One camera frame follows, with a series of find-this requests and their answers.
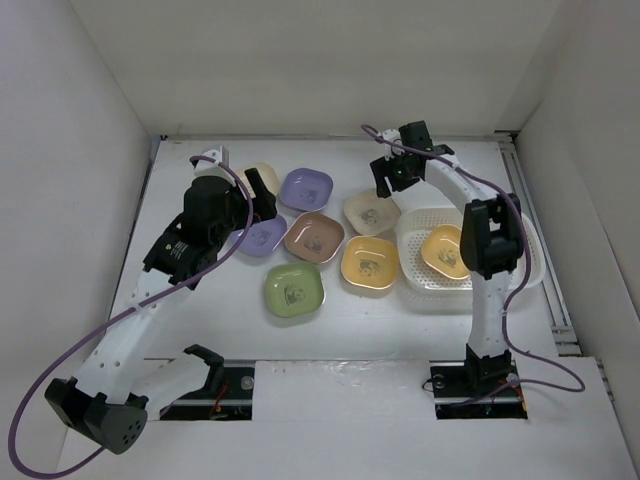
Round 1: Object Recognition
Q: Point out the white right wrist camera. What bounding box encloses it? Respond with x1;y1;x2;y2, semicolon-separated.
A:
380;129;402;147

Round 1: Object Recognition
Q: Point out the yellow panda plate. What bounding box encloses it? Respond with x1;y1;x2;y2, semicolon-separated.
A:
420;224;470;281
341;236;399;291

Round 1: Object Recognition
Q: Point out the aluminium rail right side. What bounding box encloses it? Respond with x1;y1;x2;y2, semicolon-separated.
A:
497;132;583;357

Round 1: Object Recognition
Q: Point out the brown panda plate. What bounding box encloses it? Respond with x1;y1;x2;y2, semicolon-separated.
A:
284;212;345;264

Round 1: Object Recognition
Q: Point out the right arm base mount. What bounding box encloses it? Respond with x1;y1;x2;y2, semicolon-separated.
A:
422;362;528;420

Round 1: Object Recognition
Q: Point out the small purple panda plate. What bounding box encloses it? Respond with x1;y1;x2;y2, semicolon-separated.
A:
279;168;334;212

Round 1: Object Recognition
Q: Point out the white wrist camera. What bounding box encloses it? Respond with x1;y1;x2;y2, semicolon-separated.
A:
380;129;402;147
194;145;229;178

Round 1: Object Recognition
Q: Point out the white perforated plastic bin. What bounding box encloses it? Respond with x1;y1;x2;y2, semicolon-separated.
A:
396;207;546;314

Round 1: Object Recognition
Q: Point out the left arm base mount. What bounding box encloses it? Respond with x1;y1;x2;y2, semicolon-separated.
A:
159;344;255;421

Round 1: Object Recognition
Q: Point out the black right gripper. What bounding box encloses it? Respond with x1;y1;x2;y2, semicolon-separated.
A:
370;148;421;198

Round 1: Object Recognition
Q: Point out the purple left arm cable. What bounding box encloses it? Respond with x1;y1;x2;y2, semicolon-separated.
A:
8;155;256;477

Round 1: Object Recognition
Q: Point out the cream panda plate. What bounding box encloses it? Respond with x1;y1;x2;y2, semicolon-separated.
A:
235;162;280;198

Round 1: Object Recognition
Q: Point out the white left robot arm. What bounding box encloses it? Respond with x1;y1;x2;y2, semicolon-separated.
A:
45;168;277;455

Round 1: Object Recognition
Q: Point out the beige panda plate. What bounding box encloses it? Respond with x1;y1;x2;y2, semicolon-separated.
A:
343;189;401;236

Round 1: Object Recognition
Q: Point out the green panda plate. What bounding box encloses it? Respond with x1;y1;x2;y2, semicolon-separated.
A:
264;261;325;318

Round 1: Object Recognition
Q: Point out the large purple panda plate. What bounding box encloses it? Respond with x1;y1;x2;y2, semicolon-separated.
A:
238;215;288;258

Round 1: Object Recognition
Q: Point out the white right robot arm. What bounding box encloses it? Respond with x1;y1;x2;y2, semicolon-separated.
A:
361;121;526;407

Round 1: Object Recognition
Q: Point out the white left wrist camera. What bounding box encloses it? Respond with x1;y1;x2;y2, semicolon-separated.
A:
194;145;229;178

